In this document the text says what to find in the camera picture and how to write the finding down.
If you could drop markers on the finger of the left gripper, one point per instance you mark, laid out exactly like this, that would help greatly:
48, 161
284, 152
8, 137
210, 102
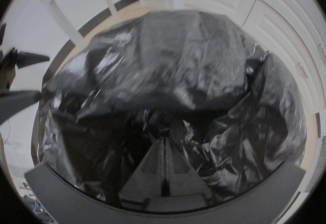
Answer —
20, 104
30, 59

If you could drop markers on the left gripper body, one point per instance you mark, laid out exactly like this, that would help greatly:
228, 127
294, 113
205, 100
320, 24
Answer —
7, 72

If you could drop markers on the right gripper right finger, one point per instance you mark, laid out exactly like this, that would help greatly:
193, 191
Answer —
183, 179

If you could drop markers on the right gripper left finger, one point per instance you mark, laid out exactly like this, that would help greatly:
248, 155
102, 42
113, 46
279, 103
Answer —
150, 179

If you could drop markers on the black plastic bag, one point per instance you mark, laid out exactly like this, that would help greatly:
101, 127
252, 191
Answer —
178, 65

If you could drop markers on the white chair with grey seat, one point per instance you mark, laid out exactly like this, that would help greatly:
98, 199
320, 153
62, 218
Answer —
63, 14

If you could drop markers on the white wardrobe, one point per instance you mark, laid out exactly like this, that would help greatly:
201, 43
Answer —
280, 14

